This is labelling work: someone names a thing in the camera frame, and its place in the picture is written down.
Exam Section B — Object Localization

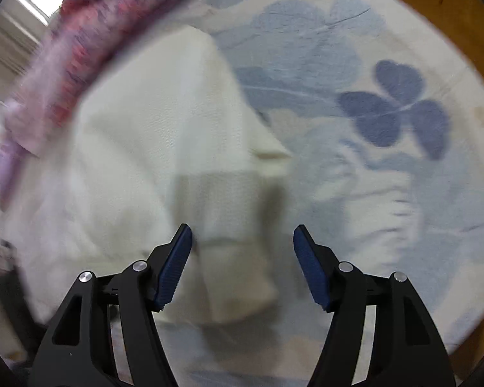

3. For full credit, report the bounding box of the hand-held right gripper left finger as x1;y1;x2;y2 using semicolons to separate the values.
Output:
27;223;193;387

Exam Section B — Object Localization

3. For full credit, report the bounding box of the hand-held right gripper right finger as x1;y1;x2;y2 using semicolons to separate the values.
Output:
293;224;457;387

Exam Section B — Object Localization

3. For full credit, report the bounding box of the cream button shirt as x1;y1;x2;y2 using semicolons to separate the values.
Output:
4;24;296;328

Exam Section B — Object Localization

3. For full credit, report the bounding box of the blue leaf print bed sheet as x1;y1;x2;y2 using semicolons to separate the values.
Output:
105;0;484;387

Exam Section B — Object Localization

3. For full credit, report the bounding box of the purple blanket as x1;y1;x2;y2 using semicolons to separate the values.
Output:
0;135;30;207

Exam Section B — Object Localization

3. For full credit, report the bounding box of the pink floral quilt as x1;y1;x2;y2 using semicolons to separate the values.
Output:
3;0;204;159

